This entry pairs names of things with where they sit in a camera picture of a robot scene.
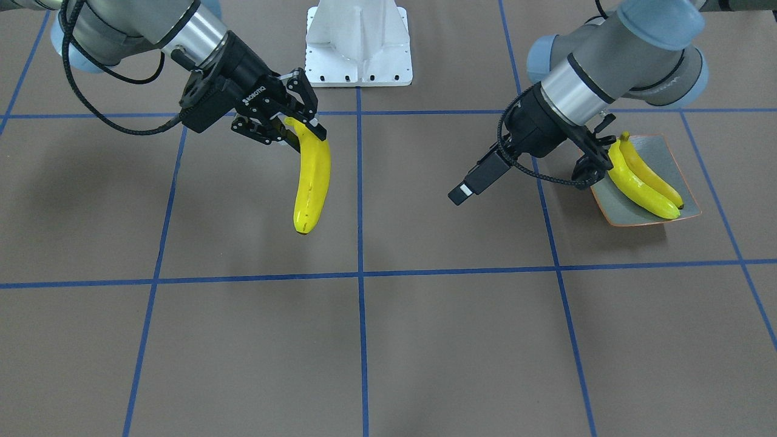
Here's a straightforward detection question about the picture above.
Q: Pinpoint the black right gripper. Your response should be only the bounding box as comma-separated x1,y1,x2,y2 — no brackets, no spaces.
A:
192,31,327,153

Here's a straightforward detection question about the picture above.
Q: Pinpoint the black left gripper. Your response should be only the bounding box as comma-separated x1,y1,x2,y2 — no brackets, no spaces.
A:
501,84,616,188

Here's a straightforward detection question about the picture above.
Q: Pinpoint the greenish yellow banana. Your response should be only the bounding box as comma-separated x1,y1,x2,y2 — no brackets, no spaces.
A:
608,139,680,220

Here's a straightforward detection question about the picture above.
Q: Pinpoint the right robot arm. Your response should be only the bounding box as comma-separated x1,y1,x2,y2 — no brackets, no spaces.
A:
2,1,327,149

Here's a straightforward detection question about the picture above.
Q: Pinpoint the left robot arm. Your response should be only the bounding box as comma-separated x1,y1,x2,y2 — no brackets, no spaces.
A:
495,1,775,188

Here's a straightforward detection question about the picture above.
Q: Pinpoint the square grey-blue plate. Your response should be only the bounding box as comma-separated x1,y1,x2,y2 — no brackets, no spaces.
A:
592,132,702,227

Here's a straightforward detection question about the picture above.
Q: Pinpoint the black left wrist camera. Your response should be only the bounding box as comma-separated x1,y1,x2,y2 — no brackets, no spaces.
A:
447,150,512,206

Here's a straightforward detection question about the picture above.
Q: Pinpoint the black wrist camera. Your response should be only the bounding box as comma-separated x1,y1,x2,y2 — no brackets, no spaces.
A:
178,71,240,134
447,150,512,206

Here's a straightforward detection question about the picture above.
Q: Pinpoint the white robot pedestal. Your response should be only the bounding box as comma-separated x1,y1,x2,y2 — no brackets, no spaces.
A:
305,1,413,88

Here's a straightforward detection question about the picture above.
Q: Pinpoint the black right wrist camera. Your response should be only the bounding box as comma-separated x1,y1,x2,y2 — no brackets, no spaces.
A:
178,71,240,134

